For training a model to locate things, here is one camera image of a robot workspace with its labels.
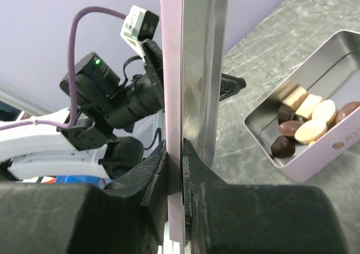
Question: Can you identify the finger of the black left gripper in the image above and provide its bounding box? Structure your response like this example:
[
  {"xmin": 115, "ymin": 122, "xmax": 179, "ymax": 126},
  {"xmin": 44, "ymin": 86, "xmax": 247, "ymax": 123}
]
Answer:
[{"xmin": 219, "ymin": 74, "xmax": 246, "ymax": 101}]

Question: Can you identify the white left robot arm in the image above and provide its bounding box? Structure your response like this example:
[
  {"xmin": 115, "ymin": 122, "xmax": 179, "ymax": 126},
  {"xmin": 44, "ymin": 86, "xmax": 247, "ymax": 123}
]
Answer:
[{"xmin": 1, "ymin": 39, "xmax": 164, "ymax": 181}]

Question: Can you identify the brown round chocolate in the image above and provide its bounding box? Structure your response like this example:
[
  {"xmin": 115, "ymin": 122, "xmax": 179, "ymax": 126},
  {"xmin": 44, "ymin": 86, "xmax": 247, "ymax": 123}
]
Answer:
[{"xmin": 278, "ymin": 120, "xmax": 303, "ymax": 137}]

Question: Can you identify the dark chocolate shard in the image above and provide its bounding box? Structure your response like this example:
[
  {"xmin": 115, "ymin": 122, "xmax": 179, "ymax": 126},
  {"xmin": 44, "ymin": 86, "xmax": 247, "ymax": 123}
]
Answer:
[{"xmin": 271, "ymin": 136, "xmax": 295, "ymax": 158}]

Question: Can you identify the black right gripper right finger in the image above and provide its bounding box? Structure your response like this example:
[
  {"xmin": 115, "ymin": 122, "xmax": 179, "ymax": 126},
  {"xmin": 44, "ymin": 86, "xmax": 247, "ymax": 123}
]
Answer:
[{"xmin": 183, "ymin": 140, "xmax": 349, "ymax": 253}]

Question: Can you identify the white block chocolate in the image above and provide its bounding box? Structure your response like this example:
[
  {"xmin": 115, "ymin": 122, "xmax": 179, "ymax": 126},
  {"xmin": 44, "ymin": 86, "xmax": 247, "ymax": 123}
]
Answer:
[{"xmin": 282, "ymin": 86, "xmax": 308, "ymax": 111}]

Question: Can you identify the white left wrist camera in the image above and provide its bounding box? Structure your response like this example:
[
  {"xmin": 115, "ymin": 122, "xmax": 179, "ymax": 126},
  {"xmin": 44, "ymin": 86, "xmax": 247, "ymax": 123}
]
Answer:
[{"xmin": 120, "ymin": 5, "xmax": 160, "ymax": 60}]

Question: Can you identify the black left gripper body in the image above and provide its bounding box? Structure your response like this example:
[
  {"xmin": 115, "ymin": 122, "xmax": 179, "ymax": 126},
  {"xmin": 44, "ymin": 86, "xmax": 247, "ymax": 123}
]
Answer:
[{"xmin": 75, "ymin": 39, "xmax": 165, "ymax": 132}]

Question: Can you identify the silver metal tin box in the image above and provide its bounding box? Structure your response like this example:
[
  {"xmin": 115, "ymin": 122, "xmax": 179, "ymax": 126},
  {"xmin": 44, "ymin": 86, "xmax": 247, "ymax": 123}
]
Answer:
[{"xmin": 244, "ymin": 29, "xmax": 359, "ymax": 182}]

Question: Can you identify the white swirl chocolate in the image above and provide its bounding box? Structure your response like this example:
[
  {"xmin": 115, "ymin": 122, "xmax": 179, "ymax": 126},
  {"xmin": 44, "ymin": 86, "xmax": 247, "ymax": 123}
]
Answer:
[{"xmin": 294, "ymin": 119, "xmax": 327, "ymax": 144}]

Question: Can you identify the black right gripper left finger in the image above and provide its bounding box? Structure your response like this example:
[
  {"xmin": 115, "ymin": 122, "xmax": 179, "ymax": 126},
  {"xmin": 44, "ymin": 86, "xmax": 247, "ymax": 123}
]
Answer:
[{"xmin": 1, "ymin": 142, "xmax": 167, "ymax": 253}]

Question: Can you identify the white chocolate in tin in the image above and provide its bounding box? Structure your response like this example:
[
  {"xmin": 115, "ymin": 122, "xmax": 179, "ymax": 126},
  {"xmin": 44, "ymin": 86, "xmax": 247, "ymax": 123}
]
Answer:
[{"xmin": 295, "ymin": 94, "xmax": 323, "ymax": 120}]

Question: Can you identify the dark round chocolate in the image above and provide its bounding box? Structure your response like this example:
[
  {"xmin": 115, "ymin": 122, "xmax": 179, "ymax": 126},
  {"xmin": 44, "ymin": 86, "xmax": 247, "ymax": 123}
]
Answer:
[{"xmin": 277, "ymin": 105, "xmax": 295, "ymax": 125}]

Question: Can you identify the white disc chocolate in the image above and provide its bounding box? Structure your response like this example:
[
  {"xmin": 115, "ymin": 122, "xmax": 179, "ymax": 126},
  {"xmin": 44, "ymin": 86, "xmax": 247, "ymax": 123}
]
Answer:
[{"xmin": 312, "ymin": 100, "xmax": 337, "ymax": 126}]

